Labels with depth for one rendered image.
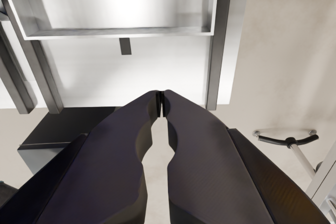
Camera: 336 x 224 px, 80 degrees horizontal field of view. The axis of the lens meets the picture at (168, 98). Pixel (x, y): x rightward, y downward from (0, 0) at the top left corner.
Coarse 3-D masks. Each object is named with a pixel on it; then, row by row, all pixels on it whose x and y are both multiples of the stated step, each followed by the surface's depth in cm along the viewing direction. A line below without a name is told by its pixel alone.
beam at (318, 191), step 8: (328, 152) 109; (328, 160) 109; (320, 168) 115; (328, 168) 109; (320, 176) 115; (328, 176) 109; (312, 184) 122; (320, 184) 115; (328, 184) 110; (312, 192) 122; (320, 192) 116; (328, 192) 110; (312, 200) 122; (320, 200) 116; (320, 208) 118; (328, 208) 118
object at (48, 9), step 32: (32, 0) 28; (64, 0) 28; (96, 0) 28; (128, 0) 28; (160, 0) 28; (192, 0) 28; (32, 32) 29; (64, 32) 29; (96, 32) 29; (128, 32) 28; (160, 32) 28; (192, 32) 27
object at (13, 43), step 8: (0, 16) 28; (0, 24) 30; (8, 24) 30; (8, 32) 31; (8, 40) 31; (16, 40) 31; (16, 48) 32; (16, 56) 33; (24, 56) 33; (16, 64) 33; (24, 64) 33; (24, 72) 34; (24, 80) 35; (32, 80) 35
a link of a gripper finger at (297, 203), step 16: (240, 144) 7; (256, 160) 7; (256, 176) 6; (272, 176) 6; (288, 176) 6; (272, 192) 6; (288, 192) 6; (304, 192) 6; (272, 208) 5; (288, 208) 5; (304, 208) 5
